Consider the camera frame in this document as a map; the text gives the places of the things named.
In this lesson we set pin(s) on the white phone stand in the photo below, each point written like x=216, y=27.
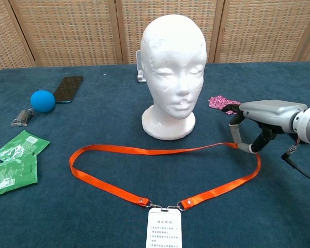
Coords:
x=138, y=64

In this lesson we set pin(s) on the pink patterned packet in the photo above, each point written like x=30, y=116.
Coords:
x=217, y=102

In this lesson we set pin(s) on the white styrofoam mannequin head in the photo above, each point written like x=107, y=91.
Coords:
x=170, y=64

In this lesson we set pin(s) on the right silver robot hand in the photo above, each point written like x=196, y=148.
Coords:
x=268, y=113

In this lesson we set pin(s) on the black smartphone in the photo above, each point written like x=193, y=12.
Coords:
x=68, y=89

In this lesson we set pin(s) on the woven folding screen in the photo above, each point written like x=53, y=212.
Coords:
x=67, y=31

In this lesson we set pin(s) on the green foil packet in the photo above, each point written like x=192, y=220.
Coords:
x=13, y=175
x=20, y=146

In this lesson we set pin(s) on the blue ball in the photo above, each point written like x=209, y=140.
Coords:
x=42, y=101

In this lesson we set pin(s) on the blue table cloth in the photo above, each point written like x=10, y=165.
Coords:
x=106, y=116

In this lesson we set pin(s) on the white ID badge holder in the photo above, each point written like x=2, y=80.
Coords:
x=164, y=227

